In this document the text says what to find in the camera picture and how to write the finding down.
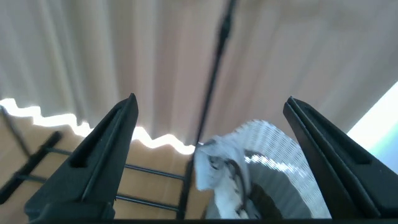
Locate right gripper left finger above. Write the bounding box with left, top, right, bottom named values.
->
left=24, top=92, right=140, bottom=220

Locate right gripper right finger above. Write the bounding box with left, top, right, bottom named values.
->
left=282, top=95, right=398, bottom=218

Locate white laundry basket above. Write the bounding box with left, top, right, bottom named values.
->
left=203, top=119, right=332, bottom=220

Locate black clothes rack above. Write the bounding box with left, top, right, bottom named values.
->
left=0, top=0, right=237, bottom=220

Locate pale grey garment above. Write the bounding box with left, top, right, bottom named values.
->
left=193, top=134, right=259, bottom=220

